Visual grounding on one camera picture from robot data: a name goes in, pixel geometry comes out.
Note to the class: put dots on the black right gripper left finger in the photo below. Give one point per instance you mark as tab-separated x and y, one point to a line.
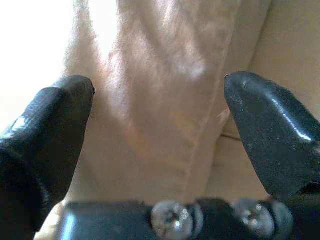
50	130

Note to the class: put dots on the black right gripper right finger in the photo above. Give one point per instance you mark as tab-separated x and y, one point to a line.
272	135

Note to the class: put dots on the pink cartoon print blanket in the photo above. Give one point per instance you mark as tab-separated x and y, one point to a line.
155	100

